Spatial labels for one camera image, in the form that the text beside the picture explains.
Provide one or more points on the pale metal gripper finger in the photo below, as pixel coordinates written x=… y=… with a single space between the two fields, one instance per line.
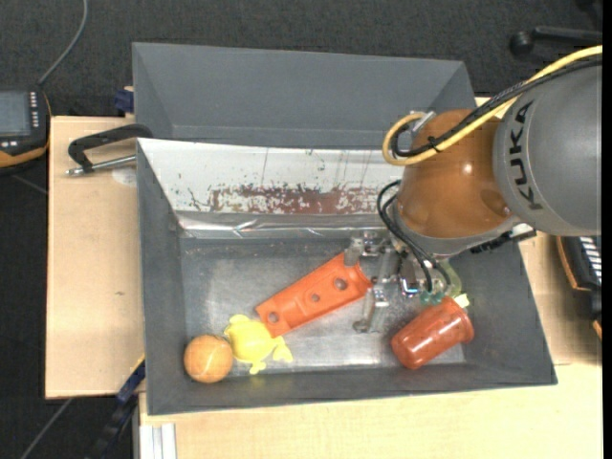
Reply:
x=367 y=246
x=378 y=304

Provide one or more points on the red-brown plastic cup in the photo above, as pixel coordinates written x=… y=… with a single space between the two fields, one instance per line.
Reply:
x=430 y=335

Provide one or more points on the orange-red flat block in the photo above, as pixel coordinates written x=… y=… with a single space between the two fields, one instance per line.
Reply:
x=311 y=299

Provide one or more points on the yellow toy animal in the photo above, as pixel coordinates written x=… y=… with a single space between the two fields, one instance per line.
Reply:
x=251 y=342

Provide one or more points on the grey metal bin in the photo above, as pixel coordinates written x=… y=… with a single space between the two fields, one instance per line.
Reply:
x=287 y=93

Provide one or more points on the orange ball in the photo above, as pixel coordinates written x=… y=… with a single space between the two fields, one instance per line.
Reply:
x=208 y=359

